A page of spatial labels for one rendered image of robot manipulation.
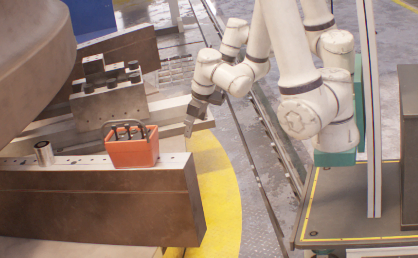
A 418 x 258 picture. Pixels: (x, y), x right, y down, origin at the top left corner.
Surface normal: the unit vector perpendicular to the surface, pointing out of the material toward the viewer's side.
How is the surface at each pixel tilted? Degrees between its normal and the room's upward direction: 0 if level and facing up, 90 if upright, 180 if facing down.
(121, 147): 97
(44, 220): 90
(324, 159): 90
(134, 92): 90
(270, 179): 0
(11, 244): 0
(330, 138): 68
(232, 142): 0
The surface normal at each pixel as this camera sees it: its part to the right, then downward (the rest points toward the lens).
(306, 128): -0.51, 0.52
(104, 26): 0.10, 0.39
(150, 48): 0.52, 0.26
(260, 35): -0.24, 0.56
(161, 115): 0.10, 0.07
